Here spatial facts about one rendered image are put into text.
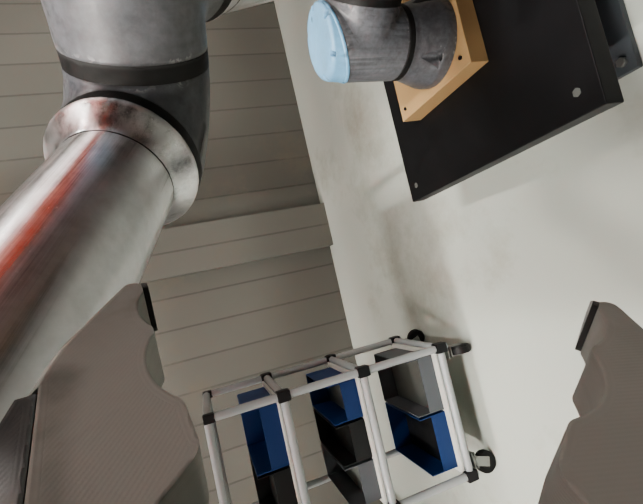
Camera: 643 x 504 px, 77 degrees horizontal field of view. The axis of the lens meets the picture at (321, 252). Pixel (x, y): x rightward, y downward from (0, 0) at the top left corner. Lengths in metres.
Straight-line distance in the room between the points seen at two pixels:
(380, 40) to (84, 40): 0.63
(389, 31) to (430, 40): 0.10
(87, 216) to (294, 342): 2.58
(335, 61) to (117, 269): 0.69
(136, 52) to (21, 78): 2.92
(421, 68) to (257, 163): 2.08
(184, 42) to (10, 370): 0.26
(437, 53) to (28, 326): 0.89
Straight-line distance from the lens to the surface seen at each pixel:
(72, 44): 0.37
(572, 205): 1.22
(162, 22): 0.35
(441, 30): 0.96
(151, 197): 0.30
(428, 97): 1.04
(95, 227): 0.25
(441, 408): 1.70
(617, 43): 1.14
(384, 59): 0.91
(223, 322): 2.73
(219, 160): 2.90
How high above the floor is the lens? 0.94
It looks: 18 degrees down
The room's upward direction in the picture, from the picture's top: 101 degrees counter-clockwise
